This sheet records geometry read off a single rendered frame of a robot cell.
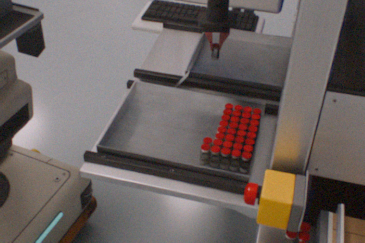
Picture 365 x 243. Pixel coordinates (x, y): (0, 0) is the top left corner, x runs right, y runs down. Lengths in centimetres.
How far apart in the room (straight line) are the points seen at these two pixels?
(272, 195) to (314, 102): 17
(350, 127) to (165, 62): 71
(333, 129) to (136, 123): 52
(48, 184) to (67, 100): 92
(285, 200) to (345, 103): 19
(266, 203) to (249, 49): 73
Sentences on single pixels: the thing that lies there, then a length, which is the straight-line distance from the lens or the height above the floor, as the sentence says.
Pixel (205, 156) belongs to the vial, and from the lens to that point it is 110.
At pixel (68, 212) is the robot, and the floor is 21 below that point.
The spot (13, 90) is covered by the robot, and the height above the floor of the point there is 80.
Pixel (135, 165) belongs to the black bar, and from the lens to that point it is 109.
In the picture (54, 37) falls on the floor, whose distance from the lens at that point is 336.
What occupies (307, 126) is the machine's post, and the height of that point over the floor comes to 113.
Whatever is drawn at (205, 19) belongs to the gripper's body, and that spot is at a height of 103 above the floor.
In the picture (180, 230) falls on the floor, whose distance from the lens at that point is 212.
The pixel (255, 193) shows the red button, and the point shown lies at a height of 101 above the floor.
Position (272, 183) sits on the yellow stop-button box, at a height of 103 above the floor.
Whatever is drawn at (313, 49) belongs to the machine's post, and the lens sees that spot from 79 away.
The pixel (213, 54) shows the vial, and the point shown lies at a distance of 141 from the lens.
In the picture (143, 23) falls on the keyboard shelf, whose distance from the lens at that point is 180.
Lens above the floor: 167
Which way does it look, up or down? 38 degrees down
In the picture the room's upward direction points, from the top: 2 degrees clockwise
